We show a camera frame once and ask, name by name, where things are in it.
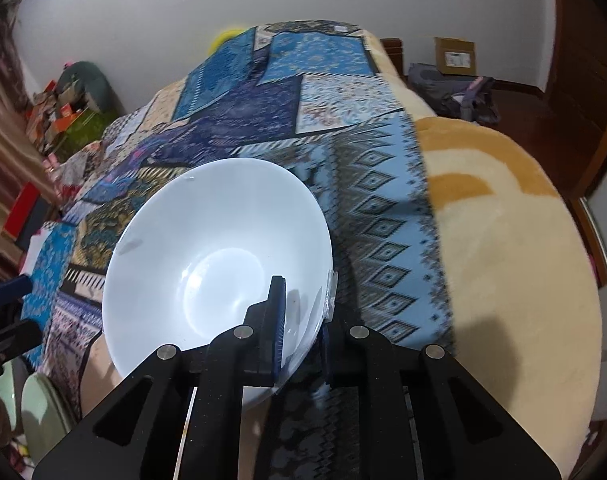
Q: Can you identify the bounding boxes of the mint green plate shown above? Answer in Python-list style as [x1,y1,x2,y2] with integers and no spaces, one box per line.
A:
[20,373,76,464]

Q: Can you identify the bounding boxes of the white spotted bowl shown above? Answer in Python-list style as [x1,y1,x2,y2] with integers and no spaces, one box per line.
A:
[102,158,333,386]

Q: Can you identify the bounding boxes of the red box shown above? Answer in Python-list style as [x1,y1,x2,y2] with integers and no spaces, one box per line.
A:
[2,182,41,240]

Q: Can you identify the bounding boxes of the striped brown curtain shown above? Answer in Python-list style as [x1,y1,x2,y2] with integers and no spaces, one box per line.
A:
[0,4,57,280]

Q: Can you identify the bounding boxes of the green box of clutter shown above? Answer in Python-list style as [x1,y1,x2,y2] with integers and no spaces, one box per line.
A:
[26,75,118,162]

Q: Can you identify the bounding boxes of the beige fleece blanket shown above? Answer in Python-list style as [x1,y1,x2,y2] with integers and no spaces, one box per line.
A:
[365,35,602,477]

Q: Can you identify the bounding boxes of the grey green plush cushion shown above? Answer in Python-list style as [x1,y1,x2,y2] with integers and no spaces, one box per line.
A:
[55,61,115,113]

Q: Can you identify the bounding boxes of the patchwork bed cover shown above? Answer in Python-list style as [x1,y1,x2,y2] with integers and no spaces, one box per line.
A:
[24,21,452,479]

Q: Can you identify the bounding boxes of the dark backpack on floor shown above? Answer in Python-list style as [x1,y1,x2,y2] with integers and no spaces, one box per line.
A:
[407,63,501,125]

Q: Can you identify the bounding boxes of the wooden wardrobe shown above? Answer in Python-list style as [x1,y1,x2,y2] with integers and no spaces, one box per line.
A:
[545,0,607,200]

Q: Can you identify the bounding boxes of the cardboard box on floor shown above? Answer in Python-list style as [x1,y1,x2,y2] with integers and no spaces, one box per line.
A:
[435,37,477,76]

